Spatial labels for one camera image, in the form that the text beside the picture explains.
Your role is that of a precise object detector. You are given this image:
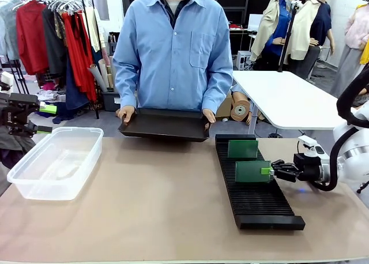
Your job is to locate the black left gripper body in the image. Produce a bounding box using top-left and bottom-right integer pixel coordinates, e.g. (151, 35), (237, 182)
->
(0, 92), (29, 133)

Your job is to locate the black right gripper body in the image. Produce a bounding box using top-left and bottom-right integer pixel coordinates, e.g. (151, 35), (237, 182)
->
(293, 153), (323, 182)

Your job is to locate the green printed circuit board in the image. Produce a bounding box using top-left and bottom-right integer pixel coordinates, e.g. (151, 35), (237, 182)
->
(227, 139), (259, 159)
(235, 160), (272, 183)

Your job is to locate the black plastic tray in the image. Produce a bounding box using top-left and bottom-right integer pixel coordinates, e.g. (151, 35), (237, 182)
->
(118, 107), (211, 143)

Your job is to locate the person's right forearm blue sleeve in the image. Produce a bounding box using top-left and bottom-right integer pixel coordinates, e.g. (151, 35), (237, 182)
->
(112, 58), (139, 109)

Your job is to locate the person's left forearm blue sleeve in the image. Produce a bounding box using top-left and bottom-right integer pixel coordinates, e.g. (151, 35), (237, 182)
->
(201, 69), (234, 112)

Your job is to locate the person's left hand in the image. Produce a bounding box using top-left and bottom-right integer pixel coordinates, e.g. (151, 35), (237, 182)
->
(202, 108), (217, 125)

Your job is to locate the person's right hand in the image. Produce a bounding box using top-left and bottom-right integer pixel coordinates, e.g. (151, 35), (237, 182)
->
(117, 105), (136, 124)

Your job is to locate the white patterned cloth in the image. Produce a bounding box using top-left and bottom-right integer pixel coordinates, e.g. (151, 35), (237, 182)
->
(36, 89), (62, 102)

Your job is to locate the blue cloth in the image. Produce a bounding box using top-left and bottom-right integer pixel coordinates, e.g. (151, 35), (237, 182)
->
(51, 101), (77, 125)

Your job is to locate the grey cloth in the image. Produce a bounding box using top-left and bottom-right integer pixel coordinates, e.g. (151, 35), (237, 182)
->
(0, 125), (37, 161)

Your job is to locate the black slotted PCB rack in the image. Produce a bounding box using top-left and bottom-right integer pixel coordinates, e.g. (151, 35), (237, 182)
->
(214, 134), (306, 231)

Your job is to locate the navy blue garment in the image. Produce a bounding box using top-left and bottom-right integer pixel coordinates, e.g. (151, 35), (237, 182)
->
(65, 56), (91, 111)

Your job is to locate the white block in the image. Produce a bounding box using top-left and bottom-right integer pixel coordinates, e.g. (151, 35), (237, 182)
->
(0, 70), (14, 93)

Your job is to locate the clear plastic box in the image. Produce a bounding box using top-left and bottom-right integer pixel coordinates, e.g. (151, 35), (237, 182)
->
(6, 126), (104, 201)

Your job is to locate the purple cloth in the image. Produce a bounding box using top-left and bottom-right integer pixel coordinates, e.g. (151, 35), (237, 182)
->
(0, 148), (19, 170)

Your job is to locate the red dress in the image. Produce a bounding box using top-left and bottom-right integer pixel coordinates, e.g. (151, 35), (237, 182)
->
(61, 12), (97, 102)

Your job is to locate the black jacket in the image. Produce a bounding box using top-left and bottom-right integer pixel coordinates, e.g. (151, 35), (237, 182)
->
(42, 6), (69, 79)

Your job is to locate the dark grey storage bin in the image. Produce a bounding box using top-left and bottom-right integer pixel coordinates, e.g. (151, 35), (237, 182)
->
(101, 91), (122, 112)

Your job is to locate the brown paper roll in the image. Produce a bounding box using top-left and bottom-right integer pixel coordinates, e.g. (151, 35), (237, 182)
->
(230, 90), (254, 126)

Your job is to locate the beige paper roll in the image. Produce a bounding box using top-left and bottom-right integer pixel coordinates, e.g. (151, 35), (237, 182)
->
(97, 58), (112, 89)

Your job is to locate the red shirt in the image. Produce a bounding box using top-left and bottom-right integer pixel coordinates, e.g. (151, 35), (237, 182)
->
(16, 0), (50, 76)

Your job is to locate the white table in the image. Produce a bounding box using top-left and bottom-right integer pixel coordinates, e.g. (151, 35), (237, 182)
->
(232, 70), (347, 138)

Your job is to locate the brown cardboard box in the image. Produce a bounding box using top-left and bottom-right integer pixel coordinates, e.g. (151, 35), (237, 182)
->
(215, 92), (233, 119)

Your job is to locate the light grey-blue shirt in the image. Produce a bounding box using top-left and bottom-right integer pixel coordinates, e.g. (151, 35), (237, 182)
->
(0, 0), (21, 62)

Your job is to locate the cream garment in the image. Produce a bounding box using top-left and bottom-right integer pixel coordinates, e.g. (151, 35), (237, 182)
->
(84, 6), (102, 53)

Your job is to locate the black bag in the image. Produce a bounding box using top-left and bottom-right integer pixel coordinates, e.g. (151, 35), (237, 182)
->
(108, 32), (121, 57)

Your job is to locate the yellow garment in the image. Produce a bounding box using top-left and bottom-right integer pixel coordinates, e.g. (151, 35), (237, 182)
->
(359, 39), (369, 65)

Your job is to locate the black pole stand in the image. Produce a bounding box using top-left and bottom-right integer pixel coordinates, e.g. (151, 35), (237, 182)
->
(277, 1), (301, 73)

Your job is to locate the mannequin cream jacket navy top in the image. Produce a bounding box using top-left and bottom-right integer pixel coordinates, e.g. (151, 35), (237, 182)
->
(288, 0), (337, 80)

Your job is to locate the person torso blue shirt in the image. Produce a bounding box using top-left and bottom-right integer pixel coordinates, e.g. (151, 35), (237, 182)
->
(112, 0), (234, 114)

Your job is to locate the mannequin beige jacket blue shirt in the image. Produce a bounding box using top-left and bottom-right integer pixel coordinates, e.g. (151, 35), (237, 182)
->
(250, 0), (295, 71)

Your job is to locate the mannequin pink sweater grey skirt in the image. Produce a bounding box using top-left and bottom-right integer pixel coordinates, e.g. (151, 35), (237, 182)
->
(330, 3), (369, 97)

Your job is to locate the white box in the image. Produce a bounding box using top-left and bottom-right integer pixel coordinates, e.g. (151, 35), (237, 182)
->
(247, 13), (264, 30)

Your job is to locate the black shelf unit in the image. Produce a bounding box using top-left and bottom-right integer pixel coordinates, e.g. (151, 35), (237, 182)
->
(224, 0), (260, 57)

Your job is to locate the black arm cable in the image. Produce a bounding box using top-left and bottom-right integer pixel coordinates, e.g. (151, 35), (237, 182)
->
(310, 69), (369, 193)

